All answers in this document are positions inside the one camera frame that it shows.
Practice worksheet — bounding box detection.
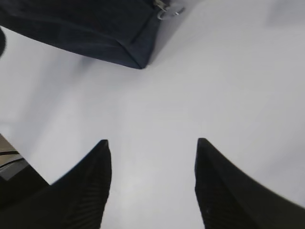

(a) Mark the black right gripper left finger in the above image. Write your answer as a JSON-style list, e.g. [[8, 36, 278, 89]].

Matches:
[[0, 140, 112, 229]]

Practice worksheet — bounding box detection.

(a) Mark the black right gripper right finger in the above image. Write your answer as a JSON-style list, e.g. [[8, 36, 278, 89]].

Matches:
[[194, 138, 305, 229]]

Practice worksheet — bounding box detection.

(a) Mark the navy blue fabric lunch bag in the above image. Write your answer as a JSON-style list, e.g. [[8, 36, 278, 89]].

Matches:
[[0, 0, 185, 69]]

